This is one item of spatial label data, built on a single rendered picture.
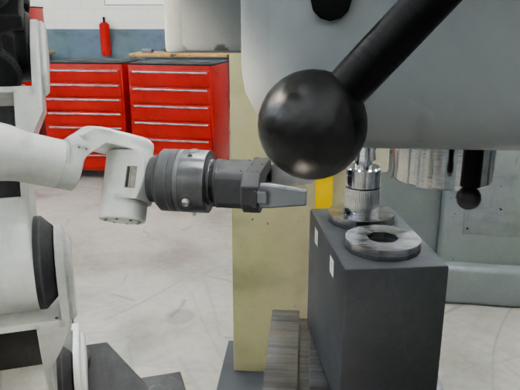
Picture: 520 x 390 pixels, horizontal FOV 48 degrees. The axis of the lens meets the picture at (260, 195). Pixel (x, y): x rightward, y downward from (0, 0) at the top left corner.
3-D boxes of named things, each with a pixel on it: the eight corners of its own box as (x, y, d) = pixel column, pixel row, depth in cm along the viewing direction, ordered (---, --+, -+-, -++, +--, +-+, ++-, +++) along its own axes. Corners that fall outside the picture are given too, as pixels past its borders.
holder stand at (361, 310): (337, 415, 70) (344, 258, 64) (306, 323, 91) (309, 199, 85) (436, 408, 71) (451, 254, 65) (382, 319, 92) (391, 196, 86)
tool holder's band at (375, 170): (364, 167, 82) (364, 160, 81) (388, 175, 78) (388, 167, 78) (337, 172, 79) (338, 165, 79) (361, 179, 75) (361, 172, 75)
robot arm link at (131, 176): (176, 141, 80) (97, 138, 81) (168, 219, 78) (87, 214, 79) (197, 161, 91) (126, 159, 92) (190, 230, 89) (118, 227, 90)
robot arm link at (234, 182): (258, 162, 74) (165, 159, 76) (258, 234, 77) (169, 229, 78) (271, 142, 86) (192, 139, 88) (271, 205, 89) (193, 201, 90)
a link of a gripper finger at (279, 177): (313, 166, 84) (270, 164, 85) (312, 187, 85) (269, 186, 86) (313, 163, 86) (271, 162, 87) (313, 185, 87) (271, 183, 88)
